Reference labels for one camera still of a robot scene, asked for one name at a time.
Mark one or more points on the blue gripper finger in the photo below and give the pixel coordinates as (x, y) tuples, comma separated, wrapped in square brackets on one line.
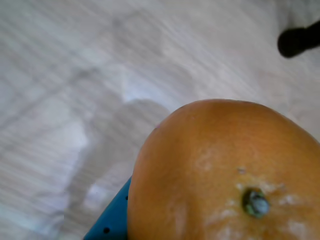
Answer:
[(115, 220)]

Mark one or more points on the small orange with green stem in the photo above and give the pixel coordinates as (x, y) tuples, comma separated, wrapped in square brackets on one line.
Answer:
[(212, 162)]

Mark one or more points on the dark stand foot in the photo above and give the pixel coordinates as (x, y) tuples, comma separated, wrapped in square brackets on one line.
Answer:
[(295, 42)]

